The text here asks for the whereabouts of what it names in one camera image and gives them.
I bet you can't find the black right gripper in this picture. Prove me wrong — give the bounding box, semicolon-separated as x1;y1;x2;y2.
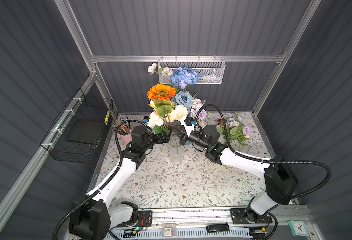
171;125;210;152

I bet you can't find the cream peony flower stem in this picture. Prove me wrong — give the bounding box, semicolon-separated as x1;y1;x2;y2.
166;105;188;123

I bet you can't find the clear ribbed glass vase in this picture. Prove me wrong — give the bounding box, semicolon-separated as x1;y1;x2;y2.
170;137;183;165

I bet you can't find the dusty blue rose bunch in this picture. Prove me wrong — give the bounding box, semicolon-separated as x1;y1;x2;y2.
174;91;193;111

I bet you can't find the orange sunflower stem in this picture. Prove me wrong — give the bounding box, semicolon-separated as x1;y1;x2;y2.
146;83;177;142

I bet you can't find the blue hydrangea flower stem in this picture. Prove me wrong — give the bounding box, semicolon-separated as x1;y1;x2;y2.
170;66;202;91

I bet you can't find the white rose stem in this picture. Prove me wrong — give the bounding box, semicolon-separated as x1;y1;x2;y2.
148;63;174;85

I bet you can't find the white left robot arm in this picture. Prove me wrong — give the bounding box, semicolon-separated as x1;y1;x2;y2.
68;125;171;240

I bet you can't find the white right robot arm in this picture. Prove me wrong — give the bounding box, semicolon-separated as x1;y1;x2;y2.
169;125;298;223

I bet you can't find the pink pencil cup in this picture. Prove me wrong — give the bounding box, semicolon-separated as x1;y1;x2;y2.
120;133;132;146

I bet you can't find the coloured pencils bundle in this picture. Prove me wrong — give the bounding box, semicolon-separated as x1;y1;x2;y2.
113;118;133;136

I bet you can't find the floral patterned table mat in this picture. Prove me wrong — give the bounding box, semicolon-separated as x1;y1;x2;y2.
87;112;294;210

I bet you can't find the green sprig flower bunch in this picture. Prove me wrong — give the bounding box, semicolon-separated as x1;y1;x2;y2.
216;113;253;146

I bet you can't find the clear small parts box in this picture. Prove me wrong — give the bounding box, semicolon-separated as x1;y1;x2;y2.
162;223;177;237

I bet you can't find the black remote device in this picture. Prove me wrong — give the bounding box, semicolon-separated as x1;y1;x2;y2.
206;224;230;233

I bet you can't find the teal small clock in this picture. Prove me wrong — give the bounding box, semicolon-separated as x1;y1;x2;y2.
288;220;309;237

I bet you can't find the white wire mesh basket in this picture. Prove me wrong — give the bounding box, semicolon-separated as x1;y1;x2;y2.
157;57;226;85

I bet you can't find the black wire wall basket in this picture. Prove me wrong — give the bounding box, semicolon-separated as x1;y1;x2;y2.
41;90;114;164

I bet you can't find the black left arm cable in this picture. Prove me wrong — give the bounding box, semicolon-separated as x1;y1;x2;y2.
51;119;148;240

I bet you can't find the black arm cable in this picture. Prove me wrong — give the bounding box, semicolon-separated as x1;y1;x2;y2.
194;103;332;200
51;119;148;240

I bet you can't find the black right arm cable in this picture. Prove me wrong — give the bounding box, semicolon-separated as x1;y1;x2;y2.
194;103;332;200

